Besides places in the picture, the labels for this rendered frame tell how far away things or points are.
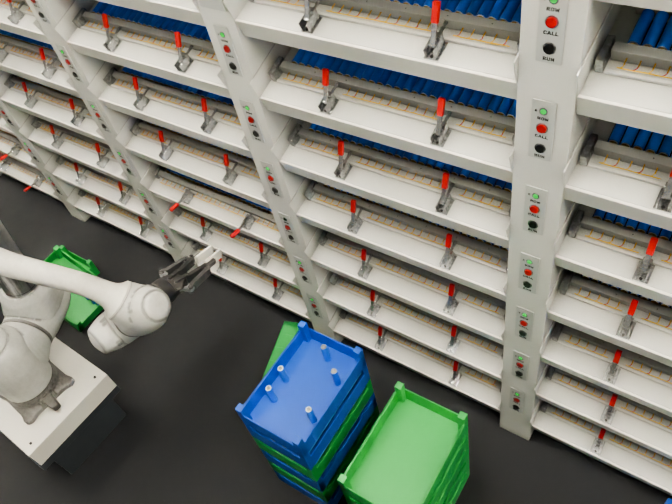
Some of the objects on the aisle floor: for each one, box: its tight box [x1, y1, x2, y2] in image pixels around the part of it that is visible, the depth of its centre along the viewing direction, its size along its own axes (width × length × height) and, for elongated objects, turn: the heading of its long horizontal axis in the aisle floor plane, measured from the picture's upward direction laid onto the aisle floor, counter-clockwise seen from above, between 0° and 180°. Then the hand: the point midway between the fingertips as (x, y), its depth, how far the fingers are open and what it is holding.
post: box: [500, 0, 612, 441], centre depth 135 cm, size 20×9×171 cm, turn 154°
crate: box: [274, 470, 343, 504], centre depth 197 cm, size 30×20×8 cm
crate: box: [44, 245, 103, 332], centre depth 253 cm, size 30×20×8 cm
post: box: [197, 0, 344, 343], centre depth 168 cm, size 20×9×171 cm, turn 154°
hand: (208, 256), depth 189 cm, fingers open, 3 cm apart
